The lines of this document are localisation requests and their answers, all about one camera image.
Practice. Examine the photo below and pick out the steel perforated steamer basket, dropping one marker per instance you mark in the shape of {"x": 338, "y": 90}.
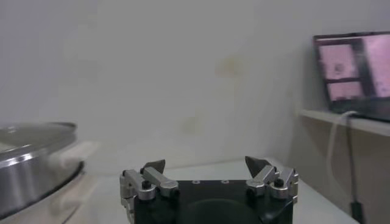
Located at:
{"x": 30, "y": 179}

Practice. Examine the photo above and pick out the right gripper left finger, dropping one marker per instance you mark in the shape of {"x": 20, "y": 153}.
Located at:
{"x": 158, "y": 182}

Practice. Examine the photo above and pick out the grey laptop showing camera views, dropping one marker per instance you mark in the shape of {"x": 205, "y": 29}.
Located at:
{"x": 356, "y": 73}

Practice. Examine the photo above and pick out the white side desk with label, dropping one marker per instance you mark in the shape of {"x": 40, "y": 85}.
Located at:
{"x": 350, "y": 158}

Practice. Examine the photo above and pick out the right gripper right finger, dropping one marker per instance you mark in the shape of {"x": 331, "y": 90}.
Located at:
{"x": 262, "y": 179}

